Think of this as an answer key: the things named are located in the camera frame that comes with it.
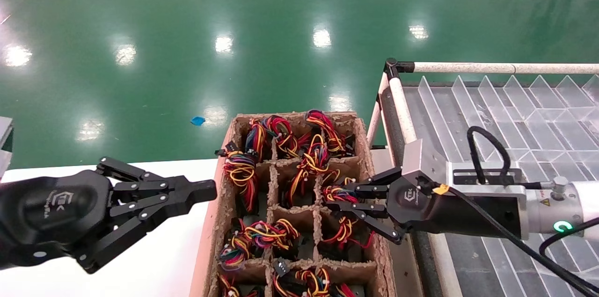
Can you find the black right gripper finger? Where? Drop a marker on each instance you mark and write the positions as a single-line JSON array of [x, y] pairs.
[[374, 187], [369, 217]]

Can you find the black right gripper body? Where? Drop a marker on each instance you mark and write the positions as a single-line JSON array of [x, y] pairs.
[[458, 215]]

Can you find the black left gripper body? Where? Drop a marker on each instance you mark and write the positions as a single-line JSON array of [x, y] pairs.
[[51, 215]]

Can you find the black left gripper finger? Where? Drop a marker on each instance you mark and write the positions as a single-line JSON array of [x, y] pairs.
[[140, 222], [149, 184]]

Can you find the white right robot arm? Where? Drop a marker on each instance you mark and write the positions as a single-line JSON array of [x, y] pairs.
[[561, 208]]

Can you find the brown cardboard divider box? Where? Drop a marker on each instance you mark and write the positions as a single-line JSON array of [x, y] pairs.
[[220, 222]]

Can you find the blue scrap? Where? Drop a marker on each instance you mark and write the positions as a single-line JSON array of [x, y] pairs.
[[197, 121]]

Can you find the grey metal panel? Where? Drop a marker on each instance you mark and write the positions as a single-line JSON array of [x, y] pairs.
[[4, 147]]

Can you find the clear acrylic divider tray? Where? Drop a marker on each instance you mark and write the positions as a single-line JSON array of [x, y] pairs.
[[529, 124]]

